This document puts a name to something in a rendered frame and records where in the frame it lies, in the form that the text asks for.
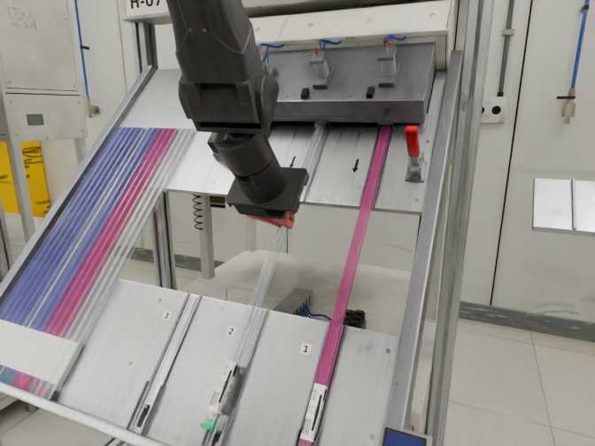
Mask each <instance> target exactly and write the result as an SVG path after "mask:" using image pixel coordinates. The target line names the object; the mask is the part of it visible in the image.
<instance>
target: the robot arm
mask: <svg viewBox="0 0 595 446"><path fill-rule="evenodd" d="M166 4H167V7H168V10H169V14H170V17H171V21H172V25H173V30H174V40H175V48H176V51H175V56H176V58H177V61H178V64H179V66H180V68H181V71H182V76H181V78H180V80H179V87H178V95H179V100H180V103H181V105H182V109H183V111H184V113H185V115H186V118H187V119H192V121H193V123H194V126H195V128H196V130H197V132H212V142H213V144H214V146H215V147H216V149H217V150H218V152H219V153H220V155H221V156H222V158H223V159H224V161H225V162H226V164H227V166H228V168H229V169H230V171H231V172H232V174H233V175H234V176H235V178H234V180H233V182H232V185H231V187H230V189H229V191H228V194H227V196H226V198H225V201H226V203H227V204H228V206H229V207H232V205H234V206H235V208H236V210H237V211H238V213H239V214H244V215H246V216H247V217H248V218H251V219H256V220H259V221H262V222H266V223H268V224H271V225H273V226H276V227H278V226H279V224H281V225H283V226H285V227H287V228H289V229H292V228H293V225H294V222H295V214H296V213H297V212H298V208H299V205H300V201H299V198H300V196H301V193H302V191H303V188H304V186H306V185H307V183H308V181H309V178H310V176H309V174H308V172H307V170H306V169H305V168H295V167H282V166H280V164H279V162H278V160H277V158H276V156H275V154H274V152H273V150H272V148H271V145H270V143H269V141H268V139H267V137H266V135H269V130H270V127H271V126H272V122H273V118H274V110H275V106H276V102H277V97H278V93H279V86H278V83H277V81H276V79H275V78H274V77H273V76H272V75H271V74H270V73H268V71H267V65H264V64H262V60H261V55H260V49H259V46H256V41H255V35H254V31H253V26H252V23H251V21H250V20H249V19H248V16H247V14H246V12H245V9H244V7H243V3H242V0H166Z"/></svg>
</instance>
